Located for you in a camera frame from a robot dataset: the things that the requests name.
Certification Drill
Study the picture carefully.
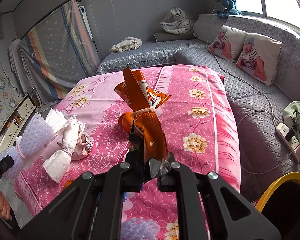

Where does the orange snack wrapper bundle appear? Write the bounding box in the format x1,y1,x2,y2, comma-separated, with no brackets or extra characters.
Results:
115,68,171,182

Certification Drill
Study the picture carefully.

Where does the yellow rimmed trash bin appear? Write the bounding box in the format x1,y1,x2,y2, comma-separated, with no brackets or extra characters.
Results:
255,172,300,239

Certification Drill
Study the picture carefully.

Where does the person's left hand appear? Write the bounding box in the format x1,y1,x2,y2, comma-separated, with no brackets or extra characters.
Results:
0,191,11,220

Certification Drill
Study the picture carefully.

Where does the wooden shelf unit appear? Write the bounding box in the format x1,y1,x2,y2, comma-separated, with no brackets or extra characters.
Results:
0,94,36,153

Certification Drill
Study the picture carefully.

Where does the orange peel front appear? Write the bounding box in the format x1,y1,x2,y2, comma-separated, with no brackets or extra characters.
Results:
63,179,74,189

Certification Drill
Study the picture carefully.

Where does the lavender foam net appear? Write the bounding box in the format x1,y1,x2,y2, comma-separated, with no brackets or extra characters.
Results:
120,217,160,240

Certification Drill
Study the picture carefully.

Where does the pink crumpled bag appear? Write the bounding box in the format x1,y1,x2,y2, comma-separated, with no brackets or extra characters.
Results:
71,123,93,161

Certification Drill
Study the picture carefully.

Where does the pink floral bedsheet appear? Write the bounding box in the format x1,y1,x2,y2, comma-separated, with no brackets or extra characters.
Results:
15,64,241,239

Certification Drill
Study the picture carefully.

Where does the white power strip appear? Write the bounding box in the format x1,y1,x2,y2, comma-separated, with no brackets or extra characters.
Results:
276,122,300,163

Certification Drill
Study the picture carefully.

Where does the grey quilted sofa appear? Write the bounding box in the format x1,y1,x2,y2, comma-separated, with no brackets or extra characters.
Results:
97,14,300,200

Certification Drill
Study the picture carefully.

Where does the pale green cloth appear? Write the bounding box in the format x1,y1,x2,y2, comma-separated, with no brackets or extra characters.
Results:
283,101,300,141

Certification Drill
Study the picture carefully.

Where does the striped cloth covered cabinet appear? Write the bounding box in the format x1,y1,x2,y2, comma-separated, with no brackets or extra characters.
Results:
19,0,101,106

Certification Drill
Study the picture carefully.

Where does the right baby print pillow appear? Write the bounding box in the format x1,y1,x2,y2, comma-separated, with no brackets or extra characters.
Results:
236,33,283,87

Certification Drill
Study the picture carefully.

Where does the baby print pillow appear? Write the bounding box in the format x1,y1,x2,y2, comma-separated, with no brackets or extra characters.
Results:
236,33,283,87
207,25,247,62

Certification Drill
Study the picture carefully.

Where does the crumpled cream cloth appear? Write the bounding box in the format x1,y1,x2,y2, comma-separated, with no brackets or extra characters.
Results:
109,36,142,53

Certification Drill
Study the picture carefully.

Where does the left baby print pillow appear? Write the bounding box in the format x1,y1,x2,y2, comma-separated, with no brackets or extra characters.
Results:
207,25,247,62

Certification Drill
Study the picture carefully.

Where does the grey flat cushion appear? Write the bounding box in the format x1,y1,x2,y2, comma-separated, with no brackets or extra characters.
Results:
153,32,196,42

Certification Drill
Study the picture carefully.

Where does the white tiger plush toy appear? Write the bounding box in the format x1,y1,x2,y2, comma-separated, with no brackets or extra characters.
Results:
159,7,194,35

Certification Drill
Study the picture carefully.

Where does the white cable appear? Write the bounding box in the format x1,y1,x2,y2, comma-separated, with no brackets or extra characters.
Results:
205,7,300,176

